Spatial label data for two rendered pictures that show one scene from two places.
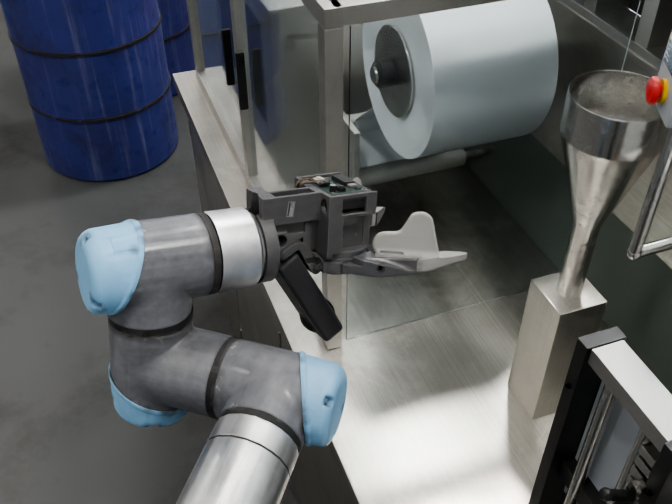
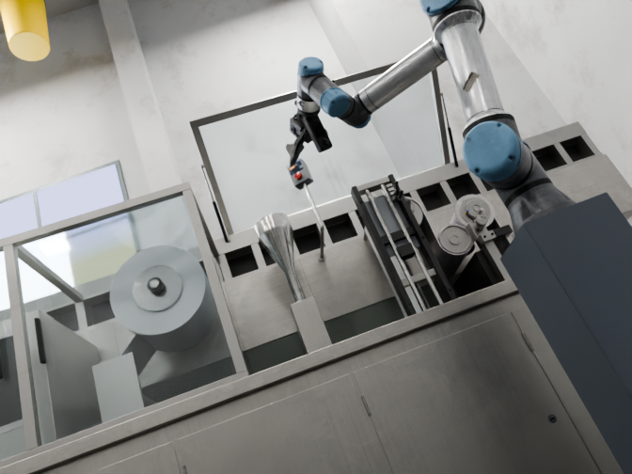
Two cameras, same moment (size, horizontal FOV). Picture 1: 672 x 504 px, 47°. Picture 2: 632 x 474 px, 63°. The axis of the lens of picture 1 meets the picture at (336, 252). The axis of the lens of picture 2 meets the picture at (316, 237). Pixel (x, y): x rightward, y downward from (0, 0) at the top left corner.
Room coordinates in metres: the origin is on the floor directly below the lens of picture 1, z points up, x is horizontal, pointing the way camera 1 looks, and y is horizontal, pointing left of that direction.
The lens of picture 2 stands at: (0.44, 1.37, 0.58)
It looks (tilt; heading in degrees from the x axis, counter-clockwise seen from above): 24 degrees up; 281
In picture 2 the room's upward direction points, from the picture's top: 23 degrees counter-clockwise
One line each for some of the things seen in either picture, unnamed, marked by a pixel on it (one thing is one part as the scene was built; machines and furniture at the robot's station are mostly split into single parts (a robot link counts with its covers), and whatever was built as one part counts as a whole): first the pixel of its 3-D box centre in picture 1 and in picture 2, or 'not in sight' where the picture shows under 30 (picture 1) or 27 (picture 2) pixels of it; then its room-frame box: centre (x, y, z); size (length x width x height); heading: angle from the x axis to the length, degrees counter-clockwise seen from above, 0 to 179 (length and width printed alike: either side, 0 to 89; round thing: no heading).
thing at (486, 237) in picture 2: not in sight; (496, 255); (0.22, -0.48, 1.05); 0.06 x 0.05 x 0.31; 110
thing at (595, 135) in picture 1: (616, 114); (273, 229); (0.92, -0.38, 1.50); 0.14 x 0.14 x 0.06
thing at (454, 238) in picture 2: not in sight; (448, 252); (0.36, -0.61, 1.17); 0.26 x 0.12 x 0.12; 110
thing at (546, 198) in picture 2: not in sight; (538, 210); (0.16, 0.13, 0.95); 0.15 x 0.15 x 0.10
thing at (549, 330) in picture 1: (570, 283); (300, 300); (0.92, -0.38, 1.18); 0.14 x 0.14 x 0.57
